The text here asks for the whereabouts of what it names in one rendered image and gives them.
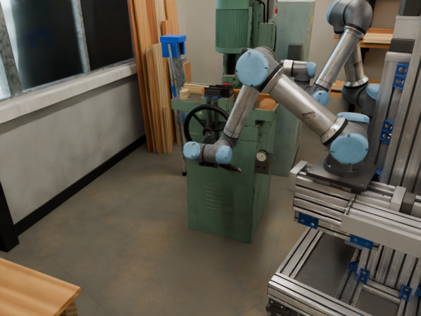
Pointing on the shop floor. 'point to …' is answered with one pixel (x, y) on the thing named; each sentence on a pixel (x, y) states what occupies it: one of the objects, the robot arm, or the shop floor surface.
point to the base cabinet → (230, 191)
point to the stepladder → (176, 79)
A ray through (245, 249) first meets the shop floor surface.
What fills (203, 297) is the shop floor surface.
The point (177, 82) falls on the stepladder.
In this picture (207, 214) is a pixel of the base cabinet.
